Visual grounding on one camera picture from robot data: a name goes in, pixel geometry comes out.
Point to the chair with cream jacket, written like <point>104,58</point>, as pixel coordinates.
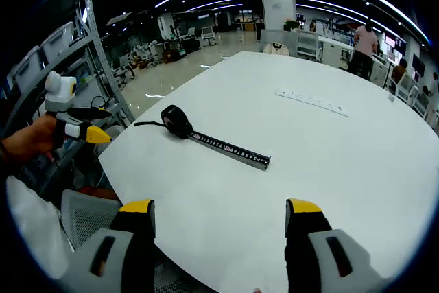
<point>276,48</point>

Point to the grey metal shelf rack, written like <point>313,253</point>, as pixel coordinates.
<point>99,49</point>

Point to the green potted plant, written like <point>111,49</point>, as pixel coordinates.
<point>291,24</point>

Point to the person's body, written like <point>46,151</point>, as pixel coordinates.
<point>32,228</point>

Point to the black tape measure with blade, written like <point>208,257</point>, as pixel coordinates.
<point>176,122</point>

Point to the white power strip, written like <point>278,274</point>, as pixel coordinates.
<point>313,102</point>

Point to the white square pillar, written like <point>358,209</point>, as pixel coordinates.
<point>278,6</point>

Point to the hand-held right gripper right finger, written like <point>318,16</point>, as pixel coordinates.
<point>308,238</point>

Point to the grey storage bin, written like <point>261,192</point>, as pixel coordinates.
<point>57,43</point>
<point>29,70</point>

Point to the white office chair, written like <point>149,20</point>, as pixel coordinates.
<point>406,87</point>

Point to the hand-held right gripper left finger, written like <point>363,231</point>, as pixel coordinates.
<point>132,238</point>

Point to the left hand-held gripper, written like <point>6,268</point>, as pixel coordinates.
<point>58,92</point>

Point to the grey mesh chair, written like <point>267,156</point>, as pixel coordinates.
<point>87,214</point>

